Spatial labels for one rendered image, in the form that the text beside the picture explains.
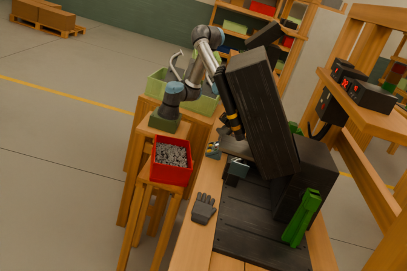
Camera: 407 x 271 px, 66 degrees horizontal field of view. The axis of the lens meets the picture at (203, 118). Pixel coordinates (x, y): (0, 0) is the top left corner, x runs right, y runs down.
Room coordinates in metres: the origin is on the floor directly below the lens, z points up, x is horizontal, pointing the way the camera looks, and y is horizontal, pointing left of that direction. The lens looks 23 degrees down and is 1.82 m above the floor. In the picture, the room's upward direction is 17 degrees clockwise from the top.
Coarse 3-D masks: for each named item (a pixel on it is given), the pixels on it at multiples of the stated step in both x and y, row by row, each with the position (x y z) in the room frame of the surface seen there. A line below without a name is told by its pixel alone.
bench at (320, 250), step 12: (312, 228) 1.29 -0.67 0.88; (324, 228) 1.32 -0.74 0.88; (312, 240) 1.20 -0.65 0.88; (324, 240) 1.23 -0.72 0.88; (216, 252) 0.95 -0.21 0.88; (312, 252) 1.12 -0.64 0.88; (324, 252) 1.14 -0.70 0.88; (216, 264) 0.89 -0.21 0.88; (228, 264) 0.91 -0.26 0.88; (240, 264) 0.93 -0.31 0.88; (252, 264) 0.95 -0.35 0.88; (312, 264) 1.05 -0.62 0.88; (324, 264) 1.07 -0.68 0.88; (336, 264) 1.09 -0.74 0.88
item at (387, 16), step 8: (352, 8) 2.18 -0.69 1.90; (360, 8) 2.04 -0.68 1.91; (368, 8) 1.91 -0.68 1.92; (376, 8) 1.79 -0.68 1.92; (384, 8) 1.69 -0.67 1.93; (392, 8) 1.60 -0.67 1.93; (400, 8) 1.52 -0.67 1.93; (352, 16) 2.11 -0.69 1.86; (360, 16) 1.97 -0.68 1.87; (368, 16) 1.85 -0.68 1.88; (376, 16) 1.74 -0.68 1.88; (384, 16) 1.65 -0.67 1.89; (392, 16) 1.56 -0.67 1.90; (400, 16) 1.48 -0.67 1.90; (384, 24) 1.60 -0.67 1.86; (392, 24) 1.52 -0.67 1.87; (400, 24) 1.44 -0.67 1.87
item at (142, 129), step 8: (152, 112) 2.10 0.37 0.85; (144, 120) 1.93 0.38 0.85; (136, 128) 1.80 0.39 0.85; (144, 128) 1.82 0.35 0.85; (152, 128) 1.86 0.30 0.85; (184, 128) 2.00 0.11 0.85; (152, 136) 1.80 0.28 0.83; (168, 136) 1.82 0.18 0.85; (176, 136) 1.85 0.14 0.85; (184, 136) 1.88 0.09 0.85
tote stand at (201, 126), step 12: (144, 96) 2.49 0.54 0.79; (144, 108) 2.46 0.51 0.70; (180, 108) 2.47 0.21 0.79; (216, 108) 2.73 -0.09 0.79; (192, 120) 2.37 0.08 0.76; (204, 120) 2.37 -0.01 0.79; (132, 132) 2.47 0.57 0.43; (192, 132) 2.36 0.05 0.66; (204, 132) 2.34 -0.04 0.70; (132, 144) 2.46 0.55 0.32; (192, 144) 2.35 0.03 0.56; (204, 144) 2.33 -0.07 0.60; (192, 156) 2.35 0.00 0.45; (192, 180) 2.33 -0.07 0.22
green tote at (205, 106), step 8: (160, 72) 2.86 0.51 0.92; (152, 80) 2.52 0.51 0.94; (160, 80) 2.52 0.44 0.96; (152, 88) 2.52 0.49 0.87; (160, 88) 2.51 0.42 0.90; (152, 96) 2.52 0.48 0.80; (160, 96) 2.51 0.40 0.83; (200, 96) 2.48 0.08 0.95; (184, 104) 2.49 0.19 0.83; (192, 104) 2.49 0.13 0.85; (200, 104) 2.48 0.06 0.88; (208, 104) 2.47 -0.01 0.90; (216, 104) 2.67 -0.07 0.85; (200, 112) 2.47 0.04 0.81; (208, 112) 2.47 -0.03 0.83
